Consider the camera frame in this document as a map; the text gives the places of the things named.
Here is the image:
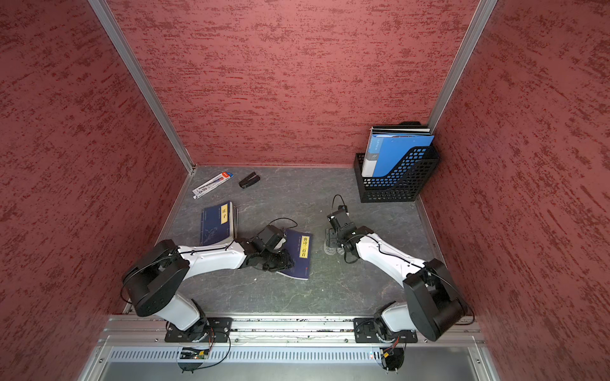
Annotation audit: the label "grey knitted cloth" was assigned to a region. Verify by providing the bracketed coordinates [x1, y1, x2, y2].
[323, 229, 340, 256]

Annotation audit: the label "blue book Tang poems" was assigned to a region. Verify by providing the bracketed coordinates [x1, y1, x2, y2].
[279, 230, 313, 280]

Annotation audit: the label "blue book Zhuangzi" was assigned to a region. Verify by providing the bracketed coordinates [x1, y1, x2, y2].
[200, 201, 237, 246]

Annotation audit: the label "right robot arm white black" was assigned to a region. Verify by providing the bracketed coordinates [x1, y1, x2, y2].
[327, 209, 475, 342]

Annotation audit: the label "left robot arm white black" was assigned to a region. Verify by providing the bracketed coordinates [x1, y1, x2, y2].
[120, 225, 294, 342]

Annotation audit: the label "black stapler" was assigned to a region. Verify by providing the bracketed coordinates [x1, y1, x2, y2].
[238, 171, 261, 189]

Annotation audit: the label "black mesh file holder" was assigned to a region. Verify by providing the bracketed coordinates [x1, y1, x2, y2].
[354, 145, 440, 203]

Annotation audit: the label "blue folder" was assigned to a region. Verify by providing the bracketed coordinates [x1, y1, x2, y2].
[362, 133, 434, 178]

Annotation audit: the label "white red pen package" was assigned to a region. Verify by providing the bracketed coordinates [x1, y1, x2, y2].
[192, 171, 234, 199]

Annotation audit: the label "dark folders behind blue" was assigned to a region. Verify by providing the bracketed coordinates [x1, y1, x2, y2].
[372, 122, 431, 136]

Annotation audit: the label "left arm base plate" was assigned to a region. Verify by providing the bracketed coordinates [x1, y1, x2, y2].
[165, 317, 234, 343]

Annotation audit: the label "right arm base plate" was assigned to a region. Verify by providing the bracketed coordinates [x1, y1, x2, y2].
[354, 317, 418, 344]

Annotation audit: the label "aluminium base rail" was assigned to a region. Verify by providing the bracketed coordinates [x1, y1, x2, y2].
[80, 314, 500, 380]

